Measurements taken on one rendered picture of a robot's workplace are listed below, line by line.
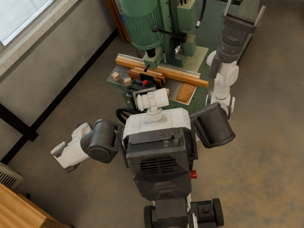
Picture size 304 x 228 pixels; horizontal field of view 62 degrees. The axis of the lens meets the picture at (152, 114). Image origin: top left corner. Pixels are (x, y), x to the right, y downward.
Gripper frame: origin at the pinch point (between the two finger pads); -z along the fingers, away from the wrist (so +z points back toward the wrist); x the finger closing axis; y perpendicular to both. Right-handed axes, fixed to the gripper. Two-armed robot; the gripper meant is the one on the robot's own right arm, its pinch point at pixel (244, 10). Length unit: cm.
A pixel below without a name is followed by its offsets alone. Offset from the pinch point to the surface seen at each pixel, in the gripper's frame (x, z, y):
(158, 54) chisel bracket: 42, 55, 30
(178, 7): 38, 27, 39
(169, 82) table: 31, 71, 29
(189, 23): 31, 35, 41
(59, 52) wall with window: 171, 129, 63
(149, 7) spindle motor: 43.3, 19.1, 15.0
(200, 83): 13, 64, 32
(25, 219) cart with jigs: 78, 144, -73
